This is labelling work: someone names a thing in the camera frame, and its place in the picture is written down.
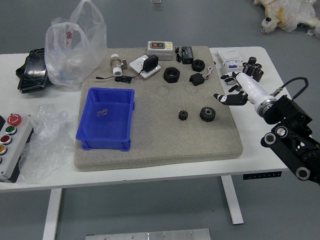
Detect black plug adapter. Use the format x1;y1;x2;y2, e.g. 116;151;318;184
141;55;159;72

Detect small black cube module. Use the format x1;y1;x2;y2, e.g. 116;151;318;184
189;72;206;87

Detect small black gear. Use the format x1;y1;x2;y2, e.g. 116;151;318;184
177;110;190;122

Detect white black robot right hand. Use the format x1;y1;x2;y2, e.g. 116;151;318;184
213;71;273;111

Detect grey-brown foam mat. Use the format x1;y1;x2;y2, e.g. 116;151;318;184
73;45;244;173

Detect black plastic tray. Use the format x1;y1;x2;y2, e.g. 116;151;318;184
15;47;50;95

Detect black adapter cord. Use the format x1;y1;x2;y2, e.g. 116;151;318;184
92;70;145;85

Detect clear plastic bag red print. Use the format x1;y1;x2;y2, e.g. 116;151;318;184
44;0;108;92

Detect grey push-button control box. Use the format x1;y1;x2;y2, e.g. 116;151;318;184
0;113;35;183

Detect silver metal plate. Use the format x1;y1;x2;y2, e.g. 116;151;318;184
85;228;211;240

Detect white table leg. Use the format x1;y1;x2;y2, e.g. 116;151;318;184
221;176;245;225
42;188;63;240

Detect big black hex nut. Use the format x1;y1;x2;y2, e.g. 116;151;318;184
163;66;181;83

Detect black coiled cable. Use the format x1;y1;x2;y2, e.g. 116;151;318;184
174;46;184;63

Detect small grey floor plate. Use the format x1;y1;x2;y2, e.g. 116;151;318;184
150;0;165;11

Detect black power module green terminal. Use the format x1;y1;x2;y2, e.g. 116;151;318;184
181;46;197;65

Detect clear bubble wrap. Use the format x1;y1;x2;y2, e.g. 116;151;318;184
18;104;76;185

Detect big black gear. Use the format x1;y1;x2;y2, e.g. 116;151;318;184
199;106;217;123

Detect grey switch box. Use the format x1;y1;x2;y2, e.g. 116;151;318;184
146;40;175;62

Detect brass valve white ends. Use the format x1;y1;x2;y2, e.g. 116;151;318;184
109;53;129;77

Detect blue plastic box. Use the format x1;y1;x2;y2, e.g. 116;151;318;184
75;86;137;153

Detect plush toy in plastic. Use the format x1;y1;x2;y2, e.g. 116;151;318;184
252;0;320;40

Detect white circuit breaker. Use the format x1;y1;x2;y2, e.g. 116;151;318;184
216;48;245;78

